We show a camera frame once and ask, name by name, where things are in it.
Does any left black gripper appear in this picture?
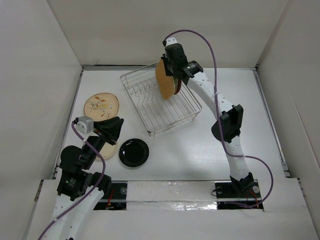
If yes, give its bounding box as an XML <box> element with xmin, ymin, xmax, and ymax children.
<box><xmin>82</xmin><ymin>115</ymin><xmax>124</xmax><ymax>168</ymax></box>

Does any square woven bamboo tray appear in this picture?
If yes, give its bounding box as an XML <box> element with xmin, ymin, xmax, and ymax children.
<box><xmin>155</xmin><ymin>59</ymin><xmax>176</xmax><ymax>100</ymax></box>

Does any red and teal plate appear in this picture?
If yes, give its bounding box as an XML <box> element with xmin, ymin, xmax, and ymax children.
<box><xmin>177</xmin><ymin>79</ymin><xmax>182</xmax><ymax>94</ymax></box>

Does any beige bird pattern plate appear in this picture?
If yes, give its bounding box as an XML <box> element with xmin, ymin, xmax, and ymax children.
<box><xmin>83</xmin><ymin>92</ymin><xmax>120</xmax><ymax>122</ymax></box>

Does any light green flower plate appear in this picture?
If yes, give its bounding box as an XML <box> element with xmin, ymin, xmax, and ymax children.
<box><xmin>173</xmin><ymin>77</ymin><xmax>179</xmax><ymax>95</ymax></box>

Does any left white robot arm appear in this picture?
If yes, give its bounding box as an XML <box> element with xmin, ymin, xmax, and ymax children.
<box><xmin>39</xmin><ymin>116</ymin><xmax>124</xmax><ymax>240</ymax></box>

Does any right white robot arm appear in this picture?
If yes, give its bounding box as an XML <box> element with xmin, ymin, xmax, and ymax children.
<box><xmin>161</xmin><ymin>38</ymin><xmax>254</xmax><ymax>197</ymax></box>

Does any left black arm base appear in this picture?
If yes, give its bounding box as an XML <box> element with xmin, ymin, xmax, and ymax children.
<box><xmin>94</xmin><ymin>181</ymin><xmax>128</xmax><ymax>211</ymax></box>

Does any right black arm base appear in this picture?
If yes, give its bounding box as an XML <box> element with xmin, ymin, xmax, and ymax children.
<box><xmin>211</xmin><ymin>180</ymin><xmax>264</xmax><ymax>210</ymax></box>

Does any plain beige plate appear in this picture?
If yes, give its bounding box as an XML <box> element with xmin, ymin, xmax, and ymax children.
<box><xmin>99</xmin><ymin>142</ymin><xmax>118</xmax><ymax>161</ymax></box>

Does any black round plate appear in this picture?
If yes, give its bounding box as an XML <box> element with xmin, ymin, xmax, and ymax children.
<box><xmin>118</xmin><ymin>138</ymin><xmax>150</xmax><ymax>168</ymax></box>

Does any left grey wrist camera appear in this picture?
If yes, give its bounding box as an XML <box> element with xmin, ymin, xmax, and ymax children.
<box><xmin>75</xmin><ymin>116</ymin><xmax>94</xmax><ymax>135</ymax></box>

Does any silver wire dish rack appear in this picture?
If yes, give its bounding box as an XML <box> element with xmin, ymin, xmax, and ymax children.
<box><xmin>120</xmin><ymin>63</ymin><xmax>202</xmax><ymax>138</ymax></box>

